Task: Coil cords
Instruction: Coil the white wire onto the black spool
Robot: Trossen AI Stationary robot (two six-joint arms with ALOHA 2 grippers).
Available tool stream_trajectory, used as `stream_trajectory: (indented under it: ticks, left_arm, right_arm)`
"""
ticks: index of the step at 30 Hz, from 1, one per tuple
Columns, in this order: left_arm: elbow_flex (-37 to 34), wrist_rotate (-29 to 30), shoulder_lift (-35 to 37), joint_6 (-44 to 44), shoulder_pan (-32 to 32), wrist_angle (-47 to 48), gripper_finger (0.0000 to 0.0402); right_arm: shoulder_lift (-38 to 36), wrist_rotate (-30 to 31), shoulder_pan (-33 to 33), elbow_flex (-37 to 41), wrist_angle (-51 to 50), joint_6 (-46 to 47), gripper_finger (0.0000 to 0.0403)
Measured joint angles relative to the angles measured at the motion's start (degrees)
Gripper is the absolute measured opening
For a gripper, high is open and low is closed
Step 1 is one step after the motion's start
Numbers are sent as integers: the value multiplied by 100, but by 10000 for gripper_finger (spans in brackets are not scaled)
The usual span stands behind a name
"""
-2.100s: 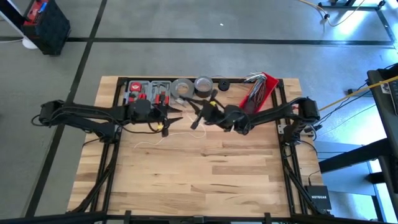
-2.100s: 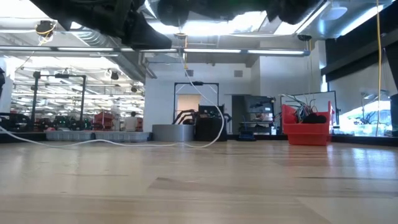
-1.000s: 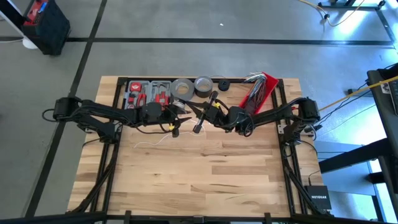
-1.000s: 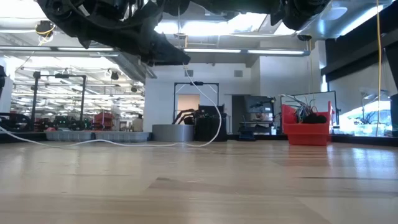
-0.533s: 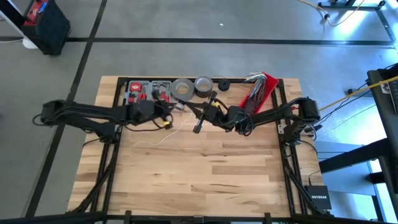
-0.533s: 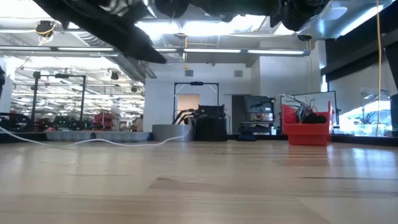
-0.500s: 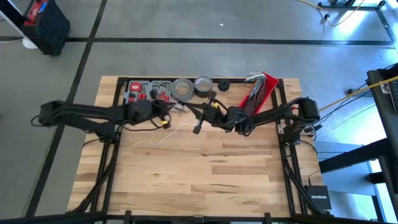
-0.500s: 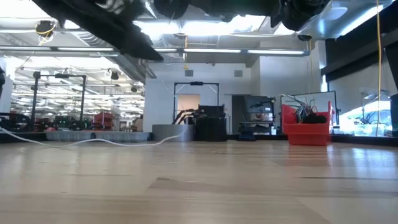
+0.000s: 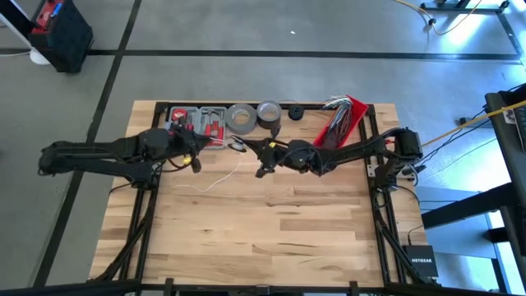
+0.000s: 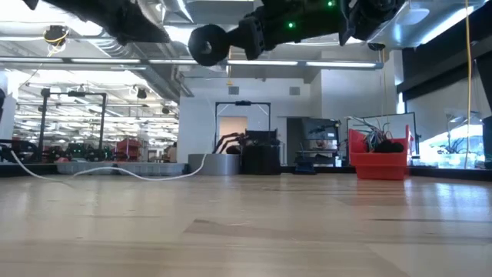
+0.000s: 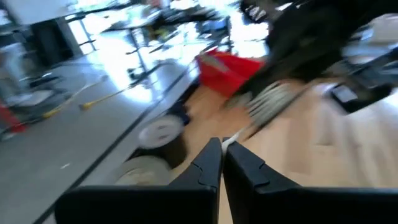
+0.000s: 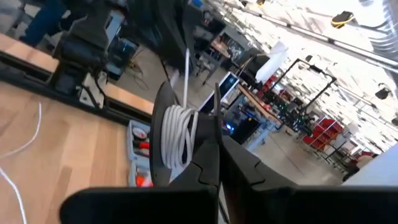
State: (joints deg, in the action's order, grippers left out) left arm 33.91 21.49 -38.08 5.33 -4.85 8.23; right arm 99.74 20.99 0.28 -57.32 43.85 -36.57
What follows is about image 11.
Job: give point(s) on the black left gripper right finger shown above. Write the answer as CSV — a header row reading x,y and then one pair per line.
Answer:
x,y
295,208

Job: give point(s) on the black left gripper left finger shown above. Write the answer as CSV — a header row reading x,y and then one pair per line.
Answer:
x,y
146,205

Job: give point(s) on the black plastic spool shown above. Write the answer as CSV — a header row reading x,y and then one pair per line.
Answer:
x,y
248,93

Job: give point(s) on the red plastic bin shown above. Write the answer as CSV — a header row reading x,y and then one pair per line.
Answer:
x,y
227,73

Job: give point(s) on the small blue black spool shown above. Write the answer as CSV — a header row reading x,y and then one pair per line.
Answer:
x,y
180,113

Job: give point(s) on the black desk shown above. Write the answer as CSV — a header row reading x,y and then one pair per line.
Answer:
x,y
161,25

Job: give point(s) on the red pole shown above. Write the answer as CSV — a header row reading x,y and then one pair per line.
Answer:
x,y
11,119

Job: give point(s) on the black stool base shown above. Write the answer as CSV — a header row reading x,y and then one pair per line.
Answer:
x,y
40,82

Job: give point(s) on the black shelf rack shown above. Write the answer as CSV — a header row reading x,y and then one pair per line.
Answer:
x,y
53,40

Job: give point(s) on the whiteboard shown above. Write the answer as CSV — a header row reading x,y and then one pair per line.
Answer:
x,y
31,9

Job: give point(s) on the grey duct tape roll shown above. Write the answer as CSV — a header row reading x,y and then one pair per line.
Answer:
x,y
143,171

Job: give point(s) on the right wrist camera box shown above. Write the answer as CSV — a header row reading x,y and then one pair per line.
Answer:
x,y
357,99

